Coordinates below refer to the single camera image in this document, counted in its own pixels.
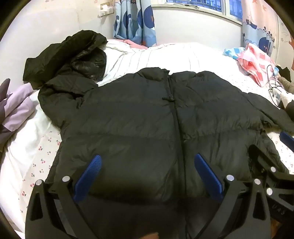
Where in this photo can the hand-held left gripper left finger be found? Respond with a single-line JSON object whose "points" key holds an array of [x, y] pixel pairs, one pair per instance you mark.
{"points": [[88, 177]]}

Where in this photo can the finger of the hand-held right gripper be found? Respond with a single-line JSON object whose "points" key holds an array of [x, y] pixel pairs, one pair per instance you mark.
{"points": [[287, 139], [261, 160]]}

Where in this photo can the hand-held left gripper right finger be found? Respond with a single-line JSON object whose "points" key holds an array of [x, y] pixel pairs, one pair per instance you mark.
{"points": [[207, 177]]}

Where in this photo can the black puffer jacket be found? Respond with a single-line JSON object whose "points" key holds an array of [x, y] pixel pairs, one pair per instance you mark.
{"points": [[137, 119]]}

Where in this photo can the brown garment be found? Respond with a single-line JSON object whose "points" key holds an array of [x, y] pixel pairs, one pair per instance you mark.
{"points": [[287, 83]]}

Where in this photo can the bed with cherry print sheet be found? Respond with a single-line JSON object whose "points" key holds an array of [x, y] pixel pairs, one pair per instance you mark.
{"points": [[34, 160]]}

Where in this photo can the dark garment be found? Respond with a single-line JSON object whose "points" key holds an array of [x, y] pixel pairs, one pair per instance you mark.
{"points": [[284, 72]]}

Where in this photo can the pink checked cloth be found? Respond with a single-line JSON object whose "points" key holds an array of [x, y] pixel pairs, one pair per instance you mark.
{"points": [[255, 62]]}

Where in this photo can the purple patchwork cloth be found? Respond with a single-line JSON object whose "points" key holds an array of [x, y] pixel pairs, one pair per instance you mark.
{"points": [[18, 103]]}

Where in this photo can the light blue patterned cloth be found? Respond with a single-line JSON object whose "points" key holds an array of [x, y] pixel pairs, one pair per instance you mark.
{"points": [[230, 52]]}

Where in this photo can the pink and blue cartoon curtain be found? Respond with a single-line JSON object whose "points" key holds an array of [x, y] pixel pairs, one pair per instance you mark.
{"points": [[259, 23]]}

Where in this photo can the white striped duvet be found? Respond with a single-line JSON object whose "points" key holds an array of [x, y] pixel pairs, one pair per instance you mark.
{"points": [[183, 57]]}

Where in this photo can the black shiny hooded jacket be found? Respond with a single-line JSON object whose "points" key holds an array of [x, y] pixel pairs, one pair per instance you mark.
{"points": [[69, 50]]}

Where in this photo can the plain pink cloth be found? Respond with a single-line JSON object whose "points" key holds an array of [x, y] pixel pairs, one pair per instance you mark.
{"points": [[135, 43]]}

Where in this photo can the window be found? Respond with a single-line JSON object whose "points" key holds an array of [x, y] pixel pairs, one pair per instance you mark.
{"points": [[206, 4]]}

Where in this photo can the white wall outlet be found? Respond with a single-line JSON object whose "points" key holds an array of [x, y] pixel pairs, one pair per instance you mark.
{"points": [[106, 8]]}

